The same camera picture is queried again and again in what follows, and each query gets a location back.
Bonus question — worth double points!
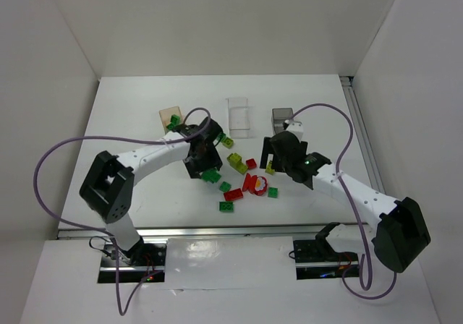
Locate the green lego plate stack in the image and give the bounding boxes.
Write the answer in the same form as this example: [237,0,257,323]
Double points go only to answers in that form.
[201,169,221,184]

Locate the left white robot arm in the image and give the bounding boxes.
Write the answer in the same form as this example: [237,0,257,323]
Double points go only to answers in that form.
[79,118,223,265]

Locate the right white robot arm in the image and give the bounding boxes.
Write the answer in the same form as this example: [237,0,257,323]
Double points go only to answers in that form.
[260,131,431,273]

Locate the lime lego right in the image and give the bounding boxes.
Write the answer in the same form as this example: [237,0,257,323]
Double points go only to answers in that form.
[266,161,276,175]

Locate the small red square lego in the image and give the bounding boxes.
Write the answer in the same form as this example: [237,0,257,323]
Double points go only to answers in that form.
[245,158,258,170]

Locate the dark green square lego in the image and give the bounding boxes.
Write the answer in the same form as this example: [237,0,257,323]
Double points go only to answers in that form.
[217,132,227,143]

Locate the lime square lego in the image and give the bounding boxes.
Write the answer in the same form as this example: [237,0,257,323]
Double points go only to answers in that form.
[221,137,234,149]

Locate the red flower lego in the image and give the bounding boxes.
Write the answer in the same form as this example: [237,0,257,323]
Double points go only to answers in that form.
[242,174,268,196]

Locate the lime stepped lego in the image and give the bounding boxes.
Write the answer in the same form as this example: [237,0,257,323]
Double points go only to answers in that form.
[227,153,248,175]

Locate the grey translucent container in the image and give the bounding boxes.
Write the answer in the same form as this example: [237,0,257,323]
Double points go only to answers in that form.
[271,108,294,134]

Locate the small green lego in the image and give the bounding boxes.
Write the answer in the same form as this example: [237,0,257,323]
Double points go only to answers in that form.
[219,181,232,193]

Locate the clear plastic container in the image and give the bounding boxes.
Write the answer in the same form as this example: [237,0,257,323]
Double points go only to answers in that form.
[226,97,252,139]

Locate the red rectangular lego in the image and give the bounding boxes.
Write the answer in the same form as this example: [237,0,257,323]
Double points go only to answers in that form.
[224,188,244,202]

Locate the green flat lego front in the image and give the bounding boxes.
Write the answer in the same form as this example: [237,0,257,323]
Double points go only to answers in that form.
[218,201,234,213]

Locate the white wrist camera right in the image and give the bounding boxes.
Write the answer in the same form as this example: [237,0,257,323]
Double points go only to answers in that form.
[284,119,304,141]

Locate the aluminium rail front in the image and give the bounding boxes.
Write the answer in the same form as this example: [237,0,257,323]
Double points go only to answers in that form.
[56,222,373,240]

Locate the aluminium rail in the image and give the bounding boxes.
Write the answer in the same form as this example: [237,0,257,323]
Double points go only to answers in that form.
[339,76,384,192]
[56,222,373,240]

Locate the aluminium rail right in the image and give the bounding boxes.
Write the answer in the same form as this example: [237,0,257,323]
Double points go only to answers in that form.
[339,76,384,192]

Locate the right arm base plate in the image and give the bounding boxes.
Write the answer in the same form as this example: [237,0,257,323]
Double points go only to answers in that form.
[288,239,360,281]

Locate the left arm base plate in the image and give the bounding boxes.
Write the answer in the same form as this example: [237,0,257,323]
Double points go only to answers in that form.
[91,239,167,284]

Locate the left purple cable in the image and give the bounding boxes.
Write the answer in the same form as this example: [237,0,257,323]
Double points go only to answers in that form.
[33,106,213,317]

